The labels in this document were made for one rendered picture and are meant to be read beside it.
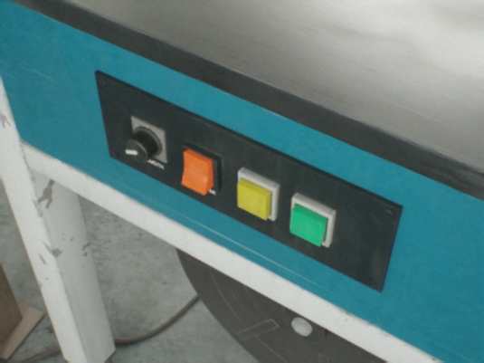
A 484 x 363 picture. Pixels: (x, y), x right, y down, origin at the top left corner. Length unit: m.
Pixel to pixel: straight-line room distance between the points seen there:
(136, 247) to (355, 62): 0.90
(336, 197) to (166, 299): 0.79
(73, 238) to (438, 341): 0.47
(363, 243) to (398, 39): 0.14
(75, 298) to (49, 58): 0.40
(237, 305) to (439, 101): 0.62
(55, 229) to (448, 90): 0.50
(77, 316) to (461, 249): 0.60
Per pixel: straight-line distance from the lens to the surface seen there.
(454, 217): 0.44
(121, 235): 1.32
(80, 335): 0.97
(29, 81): 0.63
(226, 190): 0.53
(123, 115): 0.55
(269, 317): 0.97
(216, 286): 1.00
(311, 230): 0.48
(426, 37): 0.49
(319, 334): 0.87
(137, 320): 1.21
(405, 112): 0.43
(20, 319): 1.24
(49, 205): 0.79
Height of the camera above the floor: 1.01
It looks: 46 degrees down
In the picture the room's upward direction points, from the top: straight up
